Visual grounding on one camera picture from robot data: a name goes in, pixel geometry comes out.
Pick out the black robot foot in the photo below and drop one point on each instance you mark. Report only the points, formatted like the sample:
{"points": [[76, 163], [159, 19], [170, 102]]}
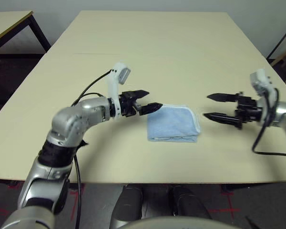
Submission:
{"points": [[188, 202], [128, 205]]}

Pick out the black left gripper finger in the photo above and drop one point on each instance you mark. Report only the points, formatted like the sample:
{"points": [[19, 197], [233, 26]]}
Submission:
{"points": [[150, 108], [138, 93]]}

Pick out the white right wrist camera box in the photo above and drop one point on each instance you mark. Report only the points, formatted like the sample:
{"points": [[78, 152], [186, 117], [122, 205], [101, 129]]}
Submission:
{"points": [[259, 81]]}

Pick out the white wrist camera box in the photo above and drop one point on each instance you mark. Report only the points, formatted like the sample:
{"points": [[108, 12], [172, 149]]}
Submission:
{"points": [[259, 81], [114, 81]]}

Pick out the black left robot foot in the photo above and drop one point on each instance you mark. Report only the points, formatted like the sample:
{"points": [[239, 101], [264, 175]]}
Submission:
{"points": [[128, 205]]}

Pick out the grey robot torso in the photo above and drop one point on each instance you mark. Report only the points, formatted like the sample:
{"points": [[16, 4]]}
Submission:
{"points": [[181, 223]]}

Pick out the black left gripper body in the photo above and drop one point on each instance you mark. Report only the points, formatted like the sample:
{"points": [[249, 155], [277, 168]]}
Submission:
{"points": [[128, 107]]}

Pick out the light blue terry towel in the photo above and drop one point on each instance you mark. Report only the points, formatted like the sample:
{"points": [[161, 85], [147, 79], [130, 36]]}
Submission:
{"points": [[171, 124]]}

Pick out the black-framed side table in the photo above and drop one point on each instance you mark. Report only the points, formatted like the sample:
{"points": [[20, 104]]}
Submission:
{"points": [[7, 23]]}

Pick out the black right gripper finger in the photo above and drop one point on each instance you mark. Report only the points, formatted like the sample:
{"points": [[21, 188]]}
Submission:
{"points": [[224, 118], [225, 97]]}

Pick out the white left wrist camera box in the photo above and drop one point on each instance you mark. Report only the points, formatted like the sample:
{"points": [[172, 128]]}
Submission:
{"points": [[114, 81]]}

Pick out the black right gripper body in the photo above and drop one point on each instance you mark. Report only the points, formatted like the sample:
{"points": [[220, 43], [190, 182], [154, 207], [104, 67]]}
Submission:
{"points": [[249, 111]]}

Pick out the black right robot foot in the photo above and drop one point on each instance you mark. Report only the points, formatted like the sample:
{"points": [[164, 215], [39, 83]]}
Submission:
{"points": [[188, 202]]}

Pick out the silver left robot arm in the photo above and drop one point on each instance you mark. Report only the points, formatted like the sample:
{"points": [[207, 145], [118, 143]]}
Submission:
{"points": [[69, 119]]}

